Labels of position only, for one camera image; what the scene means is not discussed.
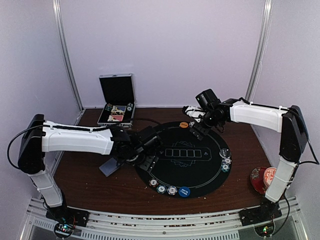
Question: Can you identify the green blue 50 chip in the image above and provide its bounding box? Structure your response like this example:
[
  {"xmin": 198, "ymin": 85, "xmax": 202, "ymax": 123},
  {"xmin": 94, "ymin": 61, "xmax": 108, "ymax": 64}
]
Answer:
[
  {"xmin": 156, "ymin": 184, "xmax": 167, "ymax": 194},
  {"xmin": 221, "ymin": 163, "xmax": 230, "ymax": 173}
]

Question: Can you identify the blue white 10 chip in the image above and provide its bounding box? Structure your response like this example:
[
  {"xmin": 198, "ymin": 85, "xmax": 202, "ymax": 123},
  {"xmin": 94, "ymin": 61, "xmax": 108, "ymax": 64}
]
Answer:
[
  {"xmin": 222, "ymin": 158, "xmax": 232, "ymax": 165},
  {"xmin": 167, "ymin": 185, "xmax": 178, "ymax": 196}
]

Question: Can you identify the orange big blind button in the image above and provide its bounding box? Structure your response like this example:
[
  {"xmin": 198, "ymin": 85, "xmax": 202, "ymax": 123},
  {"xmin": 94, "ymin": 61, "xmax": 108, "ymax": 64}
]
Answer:
[{"xmin": 179, "ymin": 121, "xmax": 189, "ymax": 129}]

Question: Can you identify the black white dealer button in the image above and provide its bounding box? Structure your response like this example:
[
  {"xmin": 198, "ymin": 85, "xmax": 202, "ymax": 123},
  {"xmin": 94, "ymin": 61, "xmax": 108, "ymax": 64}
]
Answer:
[{"xmin": 219, "ymin": 148, "xmax": 231, "ymax": 159}]

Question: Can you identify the red floral plate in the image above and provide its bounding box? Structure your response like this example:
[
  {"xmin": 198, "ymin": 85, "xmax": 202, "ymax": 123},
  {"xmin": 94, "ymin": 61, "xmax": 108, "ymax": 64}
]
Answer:
[{"xmin": 250, "ymin": 166, "xmax": 269, "ymax": 195}]

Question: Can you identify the round black poker mat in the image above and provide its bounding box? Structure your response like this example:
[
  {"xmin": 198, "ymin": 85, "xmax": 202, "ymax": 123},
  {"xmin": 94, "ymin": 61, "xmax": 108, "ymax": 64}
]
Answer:
[{"xmin": 135, "ymin": 121, "xmax": 232, "ymax": 199}]

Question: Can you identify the red card deck in case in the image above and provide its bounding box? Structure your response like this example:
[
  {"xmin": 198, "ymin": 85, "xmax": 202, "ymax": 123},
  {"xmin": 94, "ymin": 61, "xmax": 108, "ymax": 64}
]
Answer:
[{"xmin": 107, "ymin": 114, "xmax": 124, "ymax": 122}]

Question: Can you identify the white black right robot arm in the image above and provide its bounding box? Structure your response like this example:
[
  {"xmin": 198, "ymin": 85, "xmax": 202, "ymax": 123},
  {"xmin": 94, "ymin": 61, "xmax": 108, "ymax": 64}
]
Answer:
[{"xmin": 183, "ymin": 89, "xmax": 309, "ymax": 221}]

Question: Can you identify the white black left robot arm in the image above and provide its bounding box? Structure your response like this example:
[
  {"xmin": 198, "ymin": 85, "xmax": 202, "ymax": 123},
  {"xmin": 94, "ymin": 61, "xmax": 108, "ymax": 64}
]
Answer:
[{"xmin": 12, "ymin": 114, "xmax": 162, "ymax": 222}]

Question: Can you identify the right metal frame post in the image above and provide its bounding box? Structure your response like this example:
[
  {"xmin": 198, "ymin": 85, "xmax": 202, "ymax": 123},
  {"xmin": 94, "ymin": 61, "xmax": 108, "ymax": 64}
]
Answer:
[{"xmin": 245, "ymin": 0, "xmax": 273, "ymax": 102}]

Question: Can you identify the grey playing card deck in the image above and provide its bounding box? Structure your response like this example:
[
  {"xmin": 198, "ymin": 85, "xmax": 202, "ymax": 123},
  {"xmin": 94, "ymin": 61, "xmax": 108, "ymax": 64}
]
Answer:
[{"xmin": 99, "ymin": 157, "xmax": 121, "ymax": 177}]

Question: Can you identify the blue card deck in case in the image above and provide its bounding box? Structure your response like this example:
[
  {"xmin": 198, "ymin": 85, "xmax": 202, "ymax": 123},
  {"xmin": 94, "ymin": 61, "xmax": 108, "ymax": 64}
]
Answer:
[{"xmin": 111, "ymin": 105, "xmax": 127, "ymax": 113}]

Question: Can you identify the aluminium poker case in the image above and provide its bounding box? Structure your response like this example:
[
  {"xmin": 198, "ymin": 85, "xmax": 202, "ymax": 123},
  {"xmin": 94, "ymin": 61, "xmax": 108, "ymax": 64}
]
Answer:
[{"xmin": 97, "ymin": 73, "xmax": 136, "ymax": 129}]

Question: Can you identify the front aluminium rail base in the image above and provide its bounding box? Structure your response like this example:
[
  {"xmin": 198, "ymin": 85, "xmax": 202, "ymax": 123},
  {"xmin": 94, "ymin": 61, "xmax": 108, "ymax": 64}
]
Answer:
[{"xmin": 19, "ymin": 196, "xmax": 303, "ymax": 240}]

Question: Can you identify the metal frame post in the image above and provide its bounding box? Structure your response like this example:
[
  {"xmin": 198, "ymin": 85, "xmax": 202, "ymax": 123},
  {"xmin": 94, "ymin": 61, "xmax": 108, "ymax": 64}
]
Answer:
[
  {"xmin": 245, "ymin": 0, "xmax": 273, "ymax": 102},
  {"xmin": 52, "ymin": 0, "xmax": 84, "ymax": 112}
]

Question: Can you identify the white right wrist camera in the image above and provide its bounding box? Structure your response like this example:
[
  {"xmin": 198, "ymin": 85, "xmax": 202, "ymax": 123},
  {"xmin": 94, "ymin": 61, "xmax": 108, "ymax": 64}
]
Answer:
[{"xmin": 182, "ymin": 105, "xmax": 206, "ymax": 123}]

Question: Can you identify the mixed chip stack in case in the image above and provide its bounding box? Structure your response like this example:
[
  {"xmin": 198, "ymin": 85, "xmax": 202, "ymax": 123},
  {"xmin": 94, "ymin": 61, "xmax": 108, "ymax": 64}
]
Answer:
[{"xmin": 104, "ymin": 103, "xmax": 113, "ymax": 112}]

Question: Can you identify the blue small blind button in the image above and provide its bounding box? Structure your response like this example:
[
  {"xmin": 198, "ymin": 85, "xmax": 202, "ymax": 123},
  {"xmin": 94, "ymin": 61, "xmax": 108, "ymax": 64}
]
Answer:
[{"xmin": 178, "ymin": 186, "xmax": 191, "ymax": 198}]

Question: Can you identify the green chip stack in case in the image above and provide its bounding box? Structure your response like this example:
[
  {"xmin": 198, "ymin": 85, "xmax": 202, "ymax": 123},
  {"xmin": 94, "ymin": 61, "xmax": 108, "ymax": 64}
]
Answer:
[{"xmin": 126, "ymin": 103, "xmax": 134, "ymax": 112}]

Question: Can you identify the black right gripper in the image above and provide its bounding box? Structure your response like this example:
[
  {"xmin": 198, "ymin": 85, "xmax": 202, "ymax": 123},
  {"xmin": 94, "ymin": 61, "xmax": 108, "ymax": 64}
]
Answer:
[{"xmin": 189, "ymin": 109, "xmax": 222, "ymax": 140}]

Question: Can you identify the left metal frame post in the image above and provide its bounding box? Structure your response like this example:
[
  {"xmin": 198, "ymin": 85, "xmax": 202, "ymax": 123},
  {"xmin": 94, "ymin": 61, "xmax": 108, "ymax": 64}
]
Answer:
[{"xmin": 52, "ymin": 0, "xmax": 84, "ymax": 112}]

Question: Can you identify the brown 100 chip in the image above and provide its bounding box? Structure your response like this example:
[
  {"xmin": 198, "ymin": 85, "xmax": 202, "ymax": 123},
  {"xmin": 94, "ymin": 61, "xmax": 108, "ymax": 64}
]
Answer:
[{"xmin": 148, "ymin": 178, "xmax": 159, "ymax": 188}]

